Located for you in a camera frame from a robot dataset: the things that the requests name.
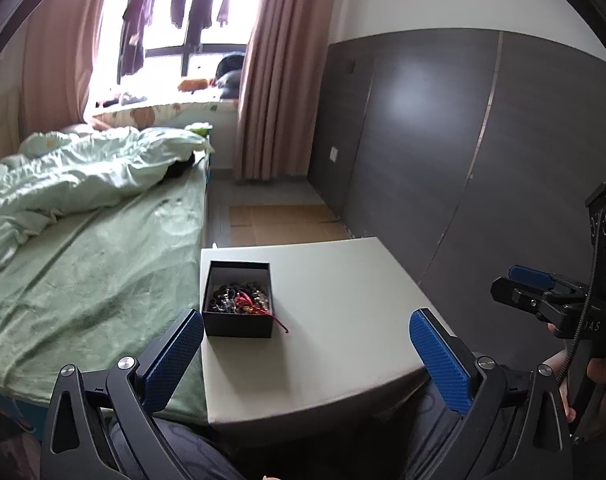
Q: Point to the beige headboard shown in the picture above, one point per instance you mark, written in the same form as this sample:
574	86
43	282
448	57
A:
0	125

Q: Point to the dark cushion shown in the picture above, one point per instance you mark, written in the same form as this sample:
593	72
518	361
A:
231	77

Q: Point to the dark purple hanging garment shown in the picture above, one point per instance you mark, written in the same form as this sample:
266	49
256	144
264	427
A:
135	25

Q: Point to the flattened cardboard sheet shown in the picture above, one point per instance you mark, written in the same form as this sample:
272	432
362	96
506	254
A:
288	225

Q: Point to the bed with green sheet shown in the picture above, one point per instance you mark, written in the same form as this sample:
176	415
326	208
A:
108	285

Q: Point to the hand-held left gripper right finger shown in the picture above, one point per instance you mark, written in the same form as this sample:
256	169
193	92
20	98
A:
440	360

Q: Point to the light green duvet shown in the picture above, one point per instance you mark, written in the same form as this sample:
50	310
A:
73	180

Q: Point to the green plush toy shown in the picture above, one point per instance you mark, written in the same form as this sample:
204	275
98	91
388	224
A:
199	129

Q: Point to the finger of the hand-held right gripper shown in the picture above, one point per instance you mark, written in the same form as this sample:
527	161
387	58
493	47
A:
530	275
515	294

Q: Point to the person's right hand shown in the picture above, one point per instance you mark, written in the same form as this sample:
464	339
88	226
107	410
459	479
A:
605	375

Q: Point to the black jewelry box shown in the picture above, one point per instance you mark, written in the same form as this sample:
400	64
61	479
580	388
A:
233	327

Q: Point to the orange plush toy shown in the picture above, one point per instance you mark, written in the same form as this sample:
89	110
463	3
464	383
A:
193	84

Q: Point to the black cloth item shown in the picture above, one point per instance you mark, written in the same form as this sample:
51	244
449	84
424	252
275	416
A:
179	167

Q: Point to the printed pillow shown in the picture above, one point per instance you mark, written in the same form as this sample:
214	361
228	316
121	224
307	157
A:
148	114

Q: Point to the narrow pink curtain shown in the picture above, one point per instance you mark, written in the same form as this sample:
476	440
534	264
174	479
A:
58	60

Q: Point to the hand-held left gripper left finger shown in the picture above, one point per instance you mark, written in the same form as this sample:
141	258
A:
175	355

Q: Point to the person's dark pants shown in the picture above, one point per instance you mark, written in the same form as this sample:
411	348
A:
208	452

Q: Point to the wide pink curtain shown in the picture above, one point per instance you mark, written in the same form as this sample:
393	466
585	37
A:
283	70

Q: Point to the white wall outlet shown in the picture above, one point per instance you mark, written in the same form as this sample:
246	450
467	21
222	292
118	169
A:
334	154

